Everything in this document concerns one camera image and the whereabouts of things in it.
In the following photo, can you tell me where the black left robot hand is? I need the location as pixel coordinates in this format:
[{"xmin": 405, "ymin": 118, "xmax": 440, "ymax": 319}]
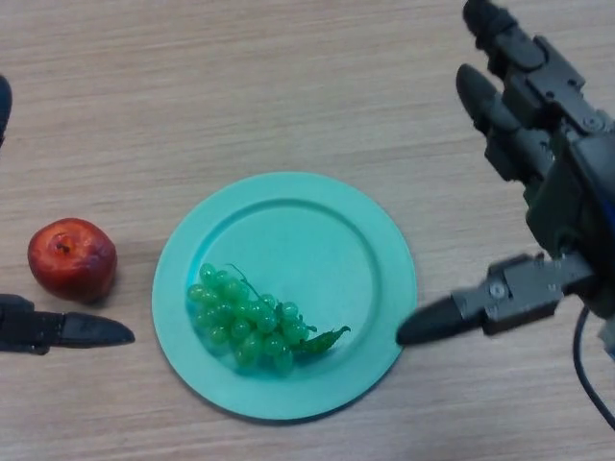
[{"xmin": 0, "ymin": 75, "xmax": 136, "ymax": 356}]

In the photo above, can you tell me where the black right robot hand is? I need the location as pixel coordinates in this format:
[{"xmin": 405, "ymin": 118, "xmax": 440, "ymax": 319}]
[{"xmin": 396, "ymin": 0, "xmax": 615, "ymax": 347}]

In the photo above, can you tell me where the green grapes bunch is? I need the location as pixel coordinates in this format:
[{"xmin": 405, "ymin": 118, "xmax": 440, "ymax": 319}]
[{"xmin": 185, "ymin": 261, "xmax": 352, "ymax": 378}]

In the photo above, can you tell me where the round green plate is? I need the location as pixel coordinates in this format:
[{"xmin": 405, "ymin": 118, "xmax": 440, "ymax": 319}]
[{"xmin": 152, "ymin": 172, "xmax": 417, "ymax": 424}]

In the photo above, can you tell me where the red apple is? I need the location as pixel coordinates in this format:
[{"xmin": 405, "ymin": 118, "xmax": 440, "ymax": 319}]
[{"xmin": 27, "ymin": 218, "xmax": 118, "ymax": 304}]

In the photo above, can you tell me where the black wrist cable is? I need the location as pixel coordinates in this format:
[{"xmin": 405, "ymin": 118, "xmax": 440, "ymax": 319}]
[{"xmin": 572, "ymin": 304, "xmax": 615, "ymax": 433}]

